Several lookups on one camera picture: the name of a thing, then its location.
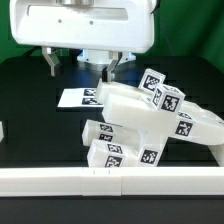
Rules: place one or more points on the white right rail barrier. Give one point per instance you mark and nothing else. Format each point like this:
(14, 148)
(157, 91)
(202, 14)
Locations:
(218, 153)

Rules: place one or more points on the white rail barrier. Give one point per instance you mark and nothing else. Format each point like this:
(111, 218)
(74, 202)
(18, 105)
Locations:
(1, 131)
(218, 153)
(80, 181)

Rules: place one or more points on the white left rail barrier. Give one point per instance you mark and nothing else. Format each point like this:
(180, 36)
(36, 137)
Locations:
(1, 131)

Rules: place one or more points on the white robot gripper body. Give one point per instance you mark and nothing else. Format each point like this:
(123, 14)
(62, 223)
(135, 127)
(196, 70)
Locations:
(109, 25)

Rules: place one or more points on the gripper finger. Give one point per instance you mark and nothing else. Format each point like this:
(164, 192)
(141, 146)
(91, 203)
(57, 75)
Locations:
(107, 72)
(52, 59)

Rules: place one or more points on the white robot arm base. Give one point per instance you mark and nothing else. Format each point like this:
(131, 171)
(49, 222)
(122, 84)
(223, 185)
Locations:
(97, 59)

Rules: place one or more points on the white front rail barrier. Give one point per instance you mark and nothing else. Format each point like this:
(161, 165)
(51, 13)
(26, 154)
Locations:
(80, 181)

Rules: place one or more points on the white chair back frame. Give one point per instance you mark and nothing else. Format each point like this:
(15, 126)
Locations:
(132, 108)

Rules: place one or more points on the white tagged cube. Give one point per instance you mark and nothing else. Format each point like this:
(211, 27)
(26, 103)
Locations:
(150, 80)
(167, 98)

